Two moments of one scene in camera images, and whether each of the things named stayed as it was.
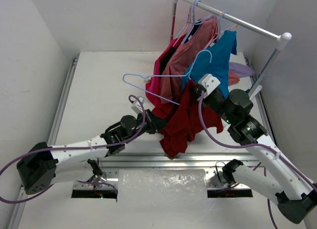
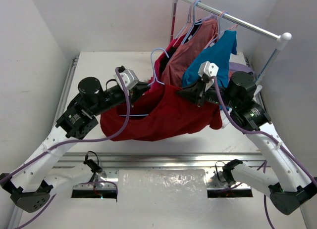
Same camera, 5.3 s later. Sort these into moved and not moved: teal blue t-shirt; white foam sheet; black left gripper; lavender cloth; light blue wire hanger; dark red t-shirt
Moved: dark red t-shirt; light blue wire hanger; black left gripper
Not moved: white foam sheet; teal blue t-shirt; lavender cloth
